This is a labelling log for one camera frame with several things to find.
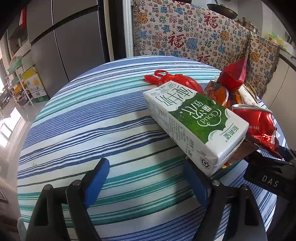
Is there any black wok pan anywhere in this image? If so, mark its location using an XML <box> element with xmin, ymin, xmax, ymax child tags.
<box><xmin>207</xmin><ymin>0</ymin><xmax>238</xmax><ymax>20</ymax></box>

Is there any folded floral paper bag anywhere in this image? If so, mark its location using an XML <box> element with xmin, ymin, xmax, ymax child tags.
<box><xmin>238</xmin><ymin>83</ymin><xmax>260</xmax><ymax>107</ymax></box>

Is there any green white milk carton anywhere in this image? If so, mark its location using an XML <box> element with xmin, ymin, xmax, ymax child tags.
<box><xmin>143</xmin><ymin>81</ymin><xmax>249</xmax><ymax>176</ymax></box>

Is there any crushed orange drink can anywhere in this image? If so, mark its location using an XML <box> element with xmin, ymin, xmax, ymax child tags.
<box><xmin>203</xmin><ymin>81</ymin><xmax>243</xmax><ymax>109</ymax></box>

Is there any red foil snack bag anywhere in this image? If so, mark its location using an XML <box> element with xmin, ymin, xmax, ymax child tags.
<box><xmin>231</xmin><ymin>104</ymin><xmax>282</xmax><ymax>159</ymax></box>

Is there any red cone snack wrapper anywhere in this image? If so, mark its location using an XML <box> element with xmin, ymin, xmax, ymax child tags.
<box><xmin>217</xmin><ymin>58</ymin><xmax>247</xmax><ymax>93</ymax></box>

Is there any red plastic bag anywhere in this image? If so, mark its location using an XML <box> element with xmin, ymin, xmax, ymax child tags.
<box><xmin>144</xmin><ymin>70</ymin><xmax>203</xmax><ymax>94</ymax></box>

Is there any steel pot with lid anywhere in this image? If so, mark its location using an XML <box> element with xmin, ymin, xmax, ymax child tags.
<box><xmin>236</xmin><ymin>17</ymin><xmax>260</xmax><ymax>34</ymax></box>

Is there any large patterned fu blanket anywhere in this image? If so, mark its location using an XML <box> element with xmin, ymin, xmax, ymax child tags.
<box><xmin>133</xmin><ymin>1</ymin><xmax>250</xmax><ymax>70</ymax></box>

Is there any small patterned fu blanket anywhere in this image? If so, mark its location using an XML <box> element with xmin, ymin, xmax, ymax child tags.
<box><xmin>245</xmin><ymin>32</ymin><xmax>280</xmax><ymax>98</ymax></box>

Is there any beige kitchen cabinet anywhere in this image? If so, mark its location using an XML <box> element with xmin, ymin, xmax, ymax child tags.
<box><xmin>262</xmin><ymin>50</ymin><xmax>295</xmax><ymax>149</ymax></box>

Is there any white metal storage rack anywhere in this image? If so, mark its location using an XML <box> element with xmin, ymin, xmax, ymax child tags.
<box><xmin>1</xmin><ymin>28</ymin><xmax>35</xmax><ymax>108</ymax></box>

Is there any grey steel refrigerator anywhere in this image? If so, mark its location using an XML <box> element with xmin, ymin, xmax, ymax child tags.
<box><xmin>27</xmin><ymin>1</ymin><xmax>110</xmax><ymax>97</ymax></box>

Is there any white red paper carton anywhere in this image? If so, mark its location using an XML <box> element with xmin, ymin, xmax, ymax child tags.
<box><xmin>222</xmin><ymin>140</ymin><xmax>259</xmax><ymax>169</ymax></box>

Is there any blue green striped tablecloth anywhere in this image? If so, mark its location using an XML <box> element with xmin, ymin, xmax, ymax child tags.
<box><xmin>16</xmin><ymin>55</ymin><xmax>289</xmax><ymax>241</ymax></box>

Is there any yellow green cardboard box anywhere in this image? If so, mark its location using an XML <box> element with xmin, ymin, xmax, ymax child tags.
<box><xmin>21</xmin><ymin>67</ymin><xmax>50</xmax><ymax>102</ymax></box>

